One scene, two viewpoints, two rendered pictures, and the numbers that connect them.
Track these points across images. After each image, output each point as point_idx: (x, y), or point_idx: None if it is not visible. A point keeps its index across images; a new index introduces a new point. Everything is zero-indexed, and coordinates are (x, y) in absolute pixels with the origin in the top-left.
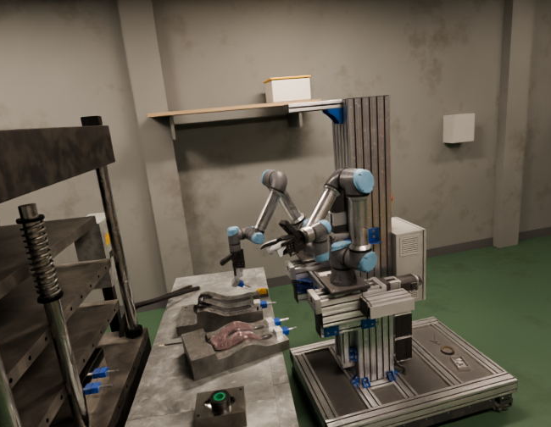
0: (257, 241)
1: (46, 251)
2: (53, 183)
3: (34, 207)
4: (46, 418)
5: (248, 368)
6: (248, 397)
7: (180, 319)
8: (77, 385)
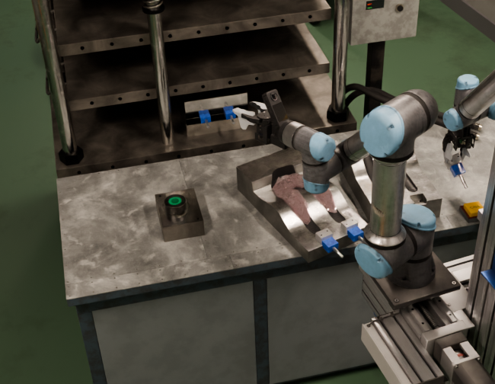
0: (445, 121)
1: None
2: None
3: None
4: (118, 97)
5: (263, 228)
6: (208, 237)
7: None
8: (160, 96)
